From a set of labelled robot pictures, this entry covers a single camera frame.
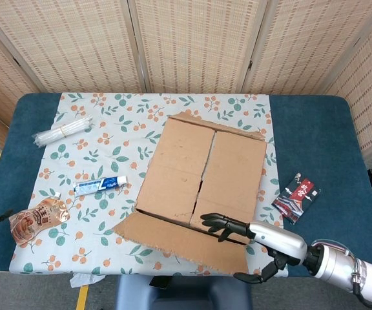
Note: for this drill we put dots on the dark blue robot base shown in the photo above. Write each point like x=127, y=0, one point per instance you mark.
x=186, y=297

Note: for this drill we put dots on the bundle of clear plastic straws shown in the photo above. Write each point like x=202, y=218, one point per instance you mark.
x=60, y=132

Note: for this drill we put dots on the floral tablecloth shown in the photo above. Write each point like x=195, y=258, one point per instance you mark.
x=108, y=232

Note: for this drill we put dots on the blue white toothpaste tube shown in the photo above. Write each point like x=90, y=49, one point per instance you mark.
x=99, y=186

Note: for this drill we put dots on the brown cardboard box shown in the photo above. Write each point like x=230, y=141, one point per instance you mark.
x=179, y=168

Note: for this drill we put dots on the orange snack pouch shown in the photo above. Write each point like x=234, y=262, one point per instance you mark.
x=34, y=223

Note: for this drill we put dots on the crumpled white paper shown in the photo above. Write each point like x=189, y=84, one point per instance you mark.
x=82, y=280

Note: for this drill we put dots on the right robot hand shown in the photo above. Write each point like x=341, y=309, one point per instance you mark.
x=279, y=242

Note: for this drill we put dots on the bamboo folding screen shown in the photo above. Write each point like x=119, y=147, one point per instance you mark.
x=189, y=48

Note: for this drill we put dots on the dark red blue packet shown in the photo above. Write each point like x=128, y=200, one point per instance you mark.
x=297, y=200

